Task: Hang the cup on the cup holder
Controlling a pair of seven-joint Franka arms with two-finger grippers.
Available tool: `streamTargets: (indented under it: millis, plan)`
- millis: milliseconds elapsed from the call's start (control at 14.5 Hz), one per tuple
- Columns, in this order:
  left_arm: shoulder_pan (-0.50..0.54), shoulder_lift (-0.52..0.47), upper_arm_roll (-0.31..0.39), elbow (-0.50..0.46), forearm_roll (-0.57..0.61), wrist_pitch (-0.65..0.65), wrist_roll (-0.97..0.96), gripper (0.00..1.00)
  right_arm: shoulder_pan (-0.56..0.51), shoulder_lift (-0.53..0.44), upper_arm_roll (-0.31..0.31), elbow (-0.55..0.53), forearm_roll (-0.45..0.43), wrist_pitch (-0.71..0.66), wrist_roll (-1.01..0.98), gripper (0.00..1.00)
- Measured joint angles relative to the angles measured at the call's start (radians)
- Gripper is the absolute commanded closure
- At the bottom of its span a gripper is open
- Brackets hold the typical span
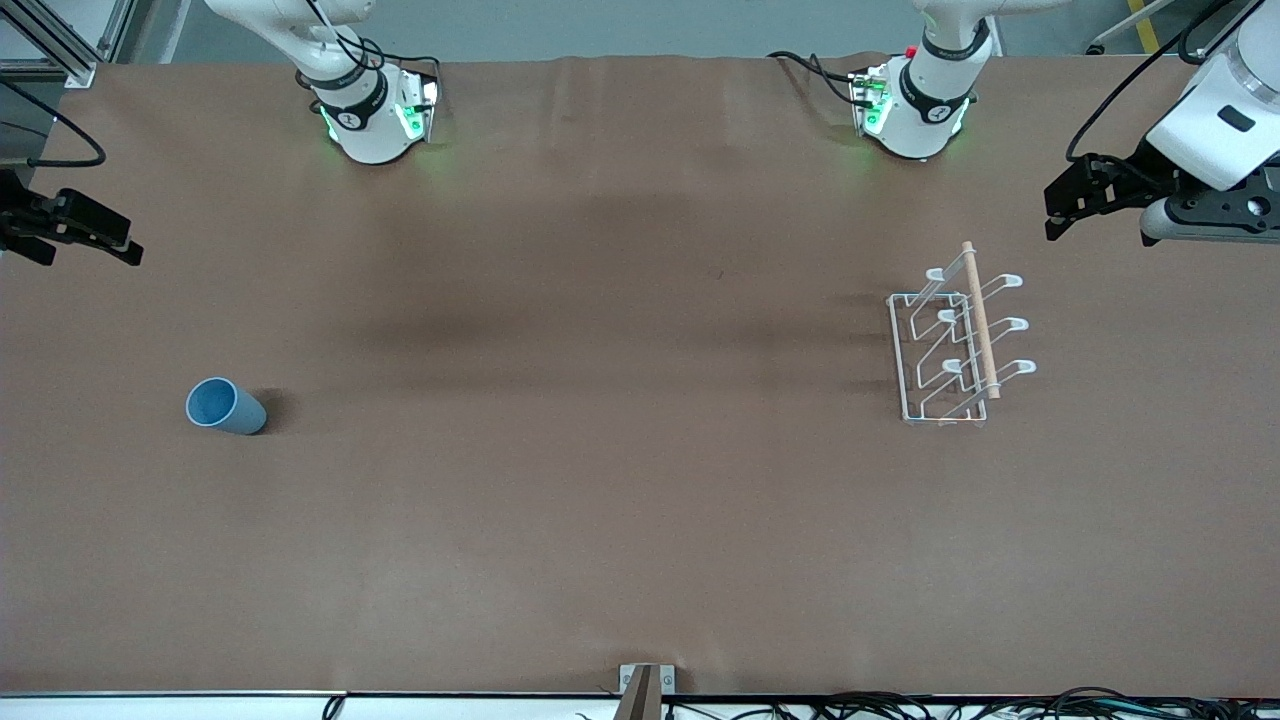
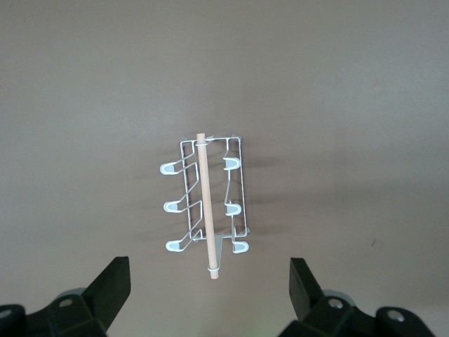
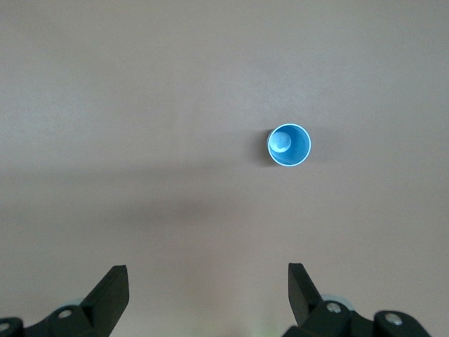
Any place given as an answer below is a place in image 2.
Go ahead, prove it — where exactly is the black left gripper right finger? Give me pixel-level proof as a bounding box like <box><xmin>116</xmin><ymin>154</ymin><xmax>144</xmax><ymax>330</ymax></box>
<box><xmin>280</xmin><ymin>258</ymin><xmax>436</xmax><ymax>337</ymax></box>

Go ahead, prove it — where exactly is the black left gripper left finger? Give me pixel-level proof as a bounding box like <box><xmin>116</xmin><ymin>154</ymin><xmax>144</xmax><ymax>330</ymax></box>
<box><xmin>0</xmin><ymin>256</ymin><xmax>131</xmax><ymax>337</ymax></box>

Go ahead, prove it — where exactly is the white wire cup rack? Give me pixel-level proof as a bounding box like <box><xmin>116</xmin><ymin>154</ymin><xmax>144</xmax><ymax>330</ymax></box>
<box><xmin>158</xmin><ymin>132</ymin><xmax>251</xmax><ymax>281</ymax></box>

